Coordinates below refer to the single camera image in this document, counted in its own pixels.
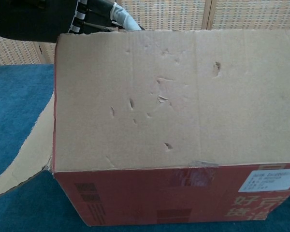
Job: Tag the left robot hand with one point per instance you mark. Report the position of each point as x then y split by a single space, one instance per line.
26 19

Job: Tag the blue table mat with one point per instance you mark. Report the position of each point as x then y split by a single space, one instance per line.
14 96

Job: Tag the red cardboard box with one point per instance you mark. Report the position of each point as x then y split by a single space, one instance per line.
159 96

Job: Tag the woven folding screen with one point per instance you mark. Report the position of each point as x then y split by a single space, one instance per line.
174 14

